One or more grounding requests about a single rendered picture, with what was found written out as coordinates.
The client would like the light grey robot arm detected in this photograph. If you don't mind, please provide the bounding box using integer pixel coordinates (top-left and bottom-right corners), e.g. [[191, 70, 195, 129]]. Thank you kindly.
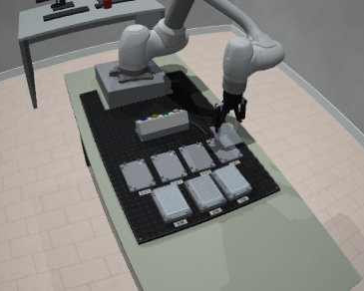
[[109, 0, 285, 95]]

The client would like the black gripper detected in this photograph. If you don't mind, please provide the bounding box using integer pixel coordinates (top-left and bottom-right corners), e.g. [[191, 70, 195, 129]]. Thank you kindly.
[[211, 90, 247, 141]]

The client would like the white button panel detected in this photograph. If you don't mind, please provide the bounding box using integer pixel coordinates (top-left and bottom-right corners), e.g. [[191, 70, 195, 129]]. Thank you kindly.
[[136, 110, 207, 142]]

